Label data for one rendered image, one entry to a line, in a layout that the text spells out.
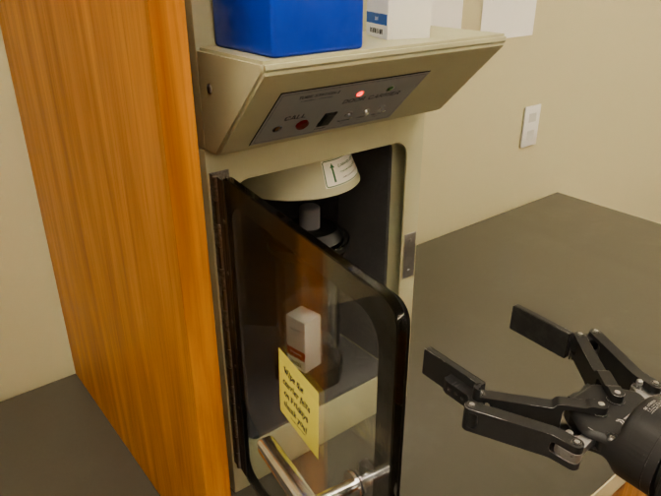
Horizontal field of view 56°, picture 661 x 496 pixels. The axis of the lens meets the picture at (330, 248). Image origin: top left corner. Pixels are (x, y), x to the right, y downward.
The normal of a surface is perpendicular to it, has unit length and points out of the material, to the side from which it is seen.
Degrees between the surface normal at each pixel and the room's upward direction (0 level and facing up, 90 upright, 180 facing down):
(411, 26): 90
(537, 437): 90
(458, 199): 90
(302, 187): 66
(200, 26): 90
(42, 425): 0
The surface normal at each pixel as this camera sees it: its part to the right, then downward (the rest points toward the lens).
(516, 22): 0.62, 0.33
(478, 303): 0.00, -0.90
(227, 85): -0.78, 0.27
